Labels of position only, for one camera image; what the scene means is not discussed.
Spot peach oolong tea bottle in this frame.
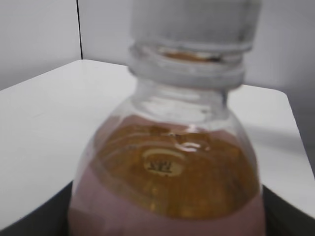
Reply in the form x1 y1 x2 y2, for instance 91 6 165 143
68 40 266 236

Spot white bottle cap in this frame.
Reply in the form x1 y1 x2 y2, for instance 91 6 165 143
131 0 261 53

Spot black wall cable left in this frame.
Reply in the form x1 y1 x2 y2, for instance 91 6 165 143
75 0 84 60

